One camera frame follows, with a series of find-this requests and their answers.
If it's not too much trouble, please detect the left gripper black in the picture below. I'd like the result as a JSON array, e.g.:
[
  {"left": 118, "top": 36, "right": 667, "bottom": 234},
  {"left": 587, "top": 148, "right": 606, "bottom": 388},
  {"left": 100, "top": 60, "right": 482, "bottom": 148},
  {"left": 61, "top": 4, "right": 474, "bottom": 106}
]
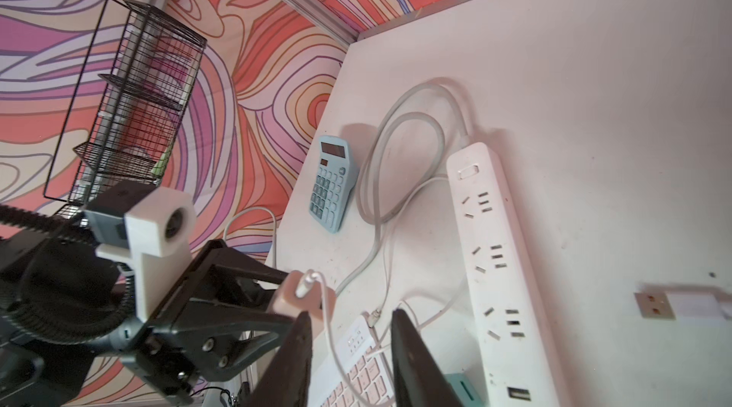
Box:
[{"left": 88, "top": 240, "right": 294, "bottom": 401}]

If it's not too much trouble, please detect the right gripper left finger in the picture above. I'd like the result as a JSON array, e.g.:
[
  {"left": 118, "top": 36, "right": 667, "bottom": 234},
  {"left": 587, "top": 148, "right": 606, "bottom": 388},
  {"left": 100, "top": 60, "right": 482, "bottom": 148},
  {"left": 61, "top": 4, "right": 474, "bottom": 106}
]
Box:
[{"left": 247, "top": 312, "right": 313, "bottom": 407}]

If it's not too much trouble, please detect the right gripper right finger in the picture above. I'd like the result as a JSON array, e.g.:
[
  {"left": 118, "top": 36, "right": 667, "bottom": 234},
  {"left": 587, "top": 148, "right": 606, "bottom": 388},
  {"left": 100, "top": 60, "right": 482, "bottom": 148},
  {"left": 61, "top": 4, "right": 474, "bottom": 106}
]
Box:
[{"left": 390, "top": 309, "right": 461, "bottom": 407}]

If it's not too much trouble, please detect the teal usb charger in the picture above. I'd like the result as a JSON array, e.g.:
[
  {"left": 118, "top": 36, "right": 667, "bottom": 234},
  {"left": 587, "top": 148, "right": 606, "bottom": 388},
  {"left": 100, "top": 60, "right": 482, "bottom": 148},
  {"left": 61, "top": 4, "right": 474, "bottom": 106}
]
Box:
[{"left": 445, "top": 373, "right": 484, "bottom": 407}]

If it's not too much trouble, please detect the pink keyboard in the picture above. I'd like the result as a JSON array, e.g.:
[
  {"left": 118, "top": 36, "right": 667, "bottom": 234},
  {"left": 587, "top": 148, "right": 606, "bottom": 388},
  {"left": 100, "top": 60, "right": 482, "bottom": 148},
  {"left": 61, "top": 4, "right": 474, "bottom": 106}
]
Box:
[{"left": 308, "top": 313, "right": 394, "bottom": 406}]

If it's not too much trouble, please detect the pink usb charger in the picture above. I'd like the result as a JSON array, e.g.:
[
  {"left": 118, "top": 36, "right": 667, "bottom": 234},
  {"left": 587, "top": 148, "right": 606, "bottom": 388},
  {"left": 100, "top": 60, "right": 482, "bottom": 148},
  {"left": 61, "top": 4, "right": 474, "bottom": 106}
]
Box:
[{"left": 267, "top": 270, "right": 337, "bottom": 338}]

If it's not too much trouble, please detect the pink usb cable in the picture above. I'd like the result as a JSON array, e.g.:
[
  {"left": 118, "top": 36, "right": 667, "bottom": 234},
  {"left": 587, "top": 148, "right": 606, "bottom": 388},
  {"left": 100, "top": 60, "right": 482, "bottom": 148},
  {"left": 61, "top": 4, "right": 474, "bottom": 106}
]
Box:
[{"left": 633, "top": 288, "right": 732, "bottom": 322}]

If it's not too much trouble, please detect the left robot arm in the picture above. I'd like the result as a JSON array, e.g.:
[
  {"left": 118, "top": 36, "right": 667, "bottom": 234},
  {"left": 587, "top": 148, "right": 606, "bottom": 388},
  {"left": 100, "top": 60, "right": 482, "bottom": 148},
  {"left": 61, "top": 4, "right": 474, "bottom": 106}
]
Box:
[{"left": 1, "top": 206, "right": 293, "bottom": 406}]

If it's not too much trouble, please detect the white power strip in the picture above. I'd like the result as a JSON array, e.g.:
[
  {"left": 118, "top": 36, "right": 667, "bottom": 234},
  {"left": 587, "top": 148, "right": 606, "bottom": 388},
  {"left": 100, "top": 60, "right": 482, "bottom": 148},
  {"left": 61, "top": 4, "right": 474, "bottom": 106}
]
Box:
[{"left": 446, "top": 142, "right": 572, "bottom": 406}]

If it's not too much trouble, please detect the grey calculator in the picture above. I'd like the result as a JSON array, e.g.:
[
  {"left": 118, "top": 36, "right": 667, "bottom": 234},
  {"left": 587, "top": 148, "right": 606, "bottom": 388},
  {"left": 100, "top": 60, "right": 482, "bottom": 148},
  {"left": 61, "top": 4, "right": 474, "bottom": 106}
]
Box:
[{"left": 309, "top": 135, "right": 360, "bottom": 233}]

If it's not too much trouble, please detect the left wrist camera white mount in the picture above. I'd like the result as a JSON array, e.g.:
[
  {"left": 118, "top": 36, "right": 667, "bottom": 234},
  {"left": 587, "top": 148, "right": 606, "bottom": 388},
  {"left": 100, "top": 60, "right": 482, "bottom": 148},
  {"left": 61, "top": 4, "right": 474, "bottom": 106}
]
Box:
[{"left": 84, "top": 181, "right": 196, "bottom": 322}]

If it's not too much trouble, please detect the white power strip cord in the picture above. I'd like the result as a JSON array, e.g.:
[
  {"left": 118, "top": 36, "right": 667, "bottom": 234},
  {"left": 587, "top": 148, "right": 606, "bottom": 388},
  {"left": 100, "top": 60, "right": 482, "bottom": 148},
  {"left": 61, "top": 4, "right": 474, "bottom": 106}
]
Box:
[{"left": 334, "top": 82, "right": 473, "bottom": 296}]

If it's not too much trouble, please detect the black wire basket left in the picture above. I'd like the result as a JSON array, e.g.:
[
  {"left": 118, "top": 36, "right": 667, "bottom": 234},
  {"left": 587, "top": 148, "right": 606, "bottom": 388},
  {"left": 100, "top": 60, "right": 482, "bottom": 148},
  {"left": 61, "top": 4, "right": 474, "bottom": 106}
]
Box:
[{"left": 43, "top": 0, "right": 207, "bottom": 218}]

